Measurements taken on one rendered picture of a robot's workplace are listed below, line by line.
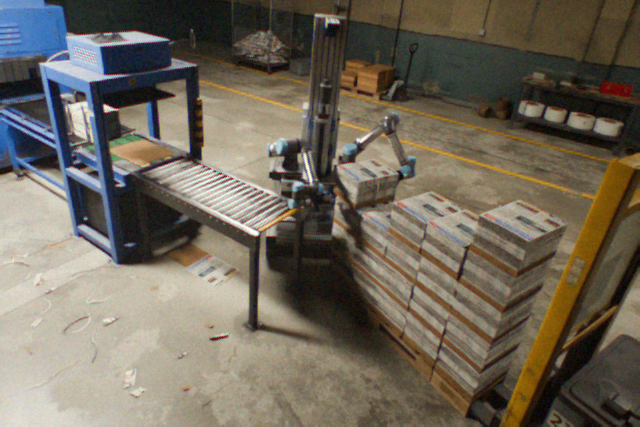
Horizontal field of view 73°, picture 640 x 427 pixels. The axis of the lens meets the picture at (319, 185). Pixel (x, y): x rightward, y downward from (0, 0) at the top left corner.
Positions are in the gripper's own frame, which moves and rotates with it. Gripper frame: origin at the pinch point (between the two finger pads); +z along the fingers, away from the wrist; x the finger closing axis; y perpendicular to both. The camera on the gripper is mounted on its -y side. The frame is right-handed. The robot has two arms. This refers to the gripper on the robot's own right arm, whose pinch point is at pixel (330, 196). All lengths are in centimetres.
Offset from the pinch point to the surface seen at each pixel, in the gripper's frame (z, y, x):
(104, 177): -134, -3, 107
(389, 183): 36.3, 13.6, -22.4
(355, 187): 7.5, 14.5, -17.6
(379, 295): 8, -54, -58
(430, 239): 9, 12, -88
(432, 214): 20, 21, -77
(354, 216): 7.5, -7.9, -20.8
